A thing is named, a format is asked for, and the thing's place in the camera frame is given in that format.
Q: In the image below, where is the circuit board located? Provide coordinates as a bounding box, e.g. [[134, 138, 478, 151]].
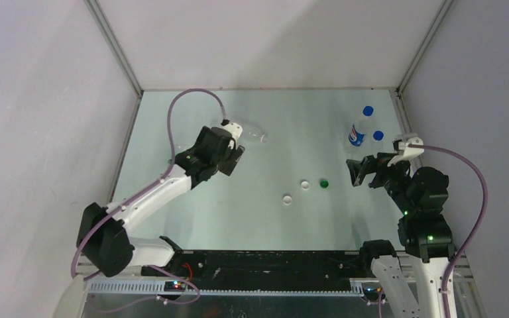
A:
[[163, 280, 187, 292], [362, 288, 386, 303]]

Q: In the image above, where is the left circuit board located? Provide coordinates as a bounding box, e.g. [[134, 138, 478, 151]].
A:
[[163, 280, 187, 292]]

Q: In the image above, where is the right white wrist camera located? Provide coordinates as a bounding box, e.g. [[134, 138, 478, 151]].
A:
[[387, 133, 424, 166]]

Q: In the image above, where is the green cap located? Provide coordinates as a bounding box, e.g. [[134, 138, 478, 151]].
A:
[[319, 179, 329, 189]]

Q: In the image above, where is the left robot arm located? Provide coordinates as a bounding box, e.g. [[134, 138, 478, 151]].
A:
[[74, 122, 245, 278]]

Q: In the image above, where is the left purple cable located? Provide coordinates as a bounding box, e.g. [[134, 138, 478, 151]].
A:
[[70, 88, 228, 280]]

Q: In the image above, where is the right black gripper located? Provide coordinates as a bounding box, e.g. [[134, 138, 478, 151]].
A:
[[345, 150, 416, 213]]

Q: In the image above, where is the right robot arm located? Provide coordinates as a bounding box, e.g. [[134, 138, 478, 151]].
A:
[[346, 152, 455, 317]]

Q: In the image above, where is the white cap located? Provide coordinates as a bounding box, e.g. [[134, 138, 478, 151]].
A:
[[300, 180, 310, 191], [282, 195, 292, 205]]

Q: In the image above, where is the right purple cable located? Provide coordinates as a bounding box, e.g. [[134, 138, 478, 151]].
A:
[[408, 144, 489, 318]]

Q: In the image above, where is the blue cap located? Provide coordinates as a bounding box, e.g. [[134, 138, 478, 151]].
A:
[[363, 105, 374, 117], [372, 131, 384, 142]]

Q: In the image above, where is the purple cable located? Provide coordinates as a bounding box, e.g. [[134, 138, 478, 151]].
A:
[[408, 144, 489, 318], [70, 88, 228, 280]]

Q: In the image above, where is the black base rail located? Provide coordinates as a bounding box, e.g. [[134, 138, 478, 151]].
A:
[[163, 247, 396, 292]]

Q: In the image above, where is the Pepsi label clear bottle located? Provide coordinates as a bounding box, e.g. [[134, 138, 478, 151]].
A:
[[346, 108, 372, 153]]

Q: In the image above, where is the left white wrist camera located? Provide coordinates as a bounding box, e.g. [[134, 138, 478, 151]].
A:
[[221, 120, 243, 148]]

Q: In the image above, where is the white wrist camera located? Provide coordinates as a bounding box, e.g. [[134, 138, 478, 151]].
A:
[[387, 133, 424, 166], [221, 120, 243, 148]]

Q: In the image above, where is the right circuit board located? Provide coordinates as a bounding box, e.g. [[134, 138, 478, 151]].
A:
[[362, 288, 386, 303]]

